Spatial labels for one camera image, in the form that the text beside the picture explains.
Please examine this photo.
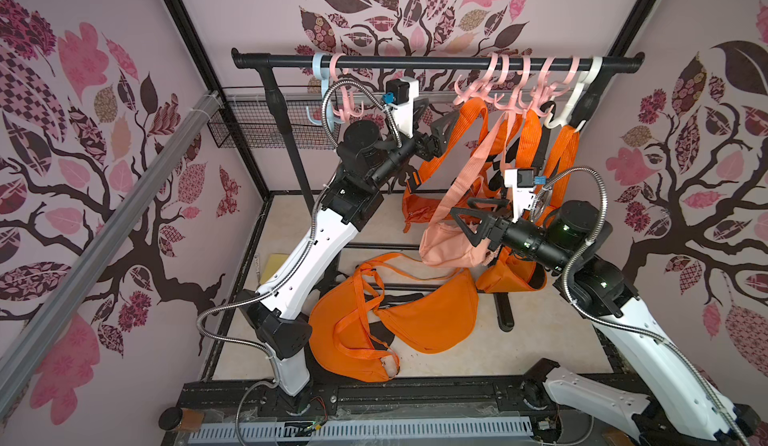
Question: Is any light blue plastic hook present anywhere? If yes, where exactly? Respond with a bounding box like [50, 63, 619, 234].
[305, 53, 338, 132]

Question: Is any dark orange waist bag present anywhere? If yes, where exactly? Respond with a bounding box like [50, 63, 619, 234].
[401, 98, 489, 233]

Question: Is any yellow sponge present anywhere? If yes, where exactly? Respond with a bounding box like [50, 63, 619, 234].
[259, 253, 289, 285]

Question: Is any left metal flex conduit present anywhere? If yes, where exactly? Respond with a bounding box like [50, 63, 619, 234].
[196, 77, 402, 429]

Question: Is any grey aluminium rail left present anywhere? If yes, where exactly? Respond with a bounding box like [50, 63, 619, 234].
[1, 91, 222, 414]

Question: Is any white perforated cable tray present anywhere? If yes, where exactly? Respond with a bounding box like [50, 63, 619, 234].
[188, 416, 533, 445]

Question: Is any peach pink bag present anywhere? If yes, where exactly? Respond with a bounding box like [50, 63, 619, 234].
[419, 113, 521, 268]

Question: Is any right metal flex conduit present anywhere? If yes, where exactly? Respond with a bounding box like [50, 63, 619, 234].
[537, 167, 748, 445]

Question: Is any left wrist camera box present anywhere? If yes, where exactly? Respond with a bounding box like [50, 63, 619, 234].
[384, 77, 420, 138]

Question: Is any pink plastic hook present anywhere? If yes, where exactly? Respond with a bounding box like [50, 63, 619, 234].
[486, 53, 510, 111]
[508, 56, 531, 114]
[329, 53, 364, 124]
[529, 57, 555, 117]
[453, 53, 498, 106]
[545, 57, 580, 101]

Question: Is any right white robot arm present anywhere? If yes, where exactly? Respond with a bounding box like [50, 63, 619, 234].
[451, 200, 761, 445]

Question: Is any orange backpack with straps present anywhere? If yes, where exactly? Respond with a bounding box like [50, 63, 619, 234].
[309, 264, 400, 383]

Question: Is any bright orange sling bag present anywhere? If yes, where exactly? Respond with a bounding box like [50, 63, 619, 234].
[476, 126, 580, 294]

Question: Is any black wire basket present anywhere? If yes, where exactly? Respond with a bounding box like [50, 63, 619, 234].
[208, 81, 332, 150]

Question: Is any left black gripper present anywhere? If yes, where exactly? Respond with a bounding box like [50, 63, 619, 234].
[365, 106, 452, 189]

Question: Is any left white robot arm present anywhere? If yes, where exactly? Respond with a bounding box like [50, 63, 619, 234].
[240, 112, 459, 397]

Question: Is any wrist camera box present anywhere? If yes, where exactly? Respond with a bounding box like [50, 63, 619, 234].
[384, 77, 420, 138]
[503, 168, 546, 222]

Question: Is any black clothes rack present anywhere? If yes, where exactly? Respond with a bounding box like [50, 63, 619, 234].
[231, 46, 647, 333]

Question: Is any metal flex conduit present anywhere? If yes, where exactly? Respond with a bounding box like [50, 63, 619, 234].
[196, 77, 402, 429]
[537, 167, 748, 445]

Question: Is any white plastic hook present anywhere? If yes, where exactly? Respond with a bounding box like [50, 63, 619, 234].
[542, 57, 603, 129]

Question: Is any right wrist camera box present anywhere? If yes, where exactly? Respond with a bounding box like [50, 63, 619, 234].
[503, 168, 546, 222]

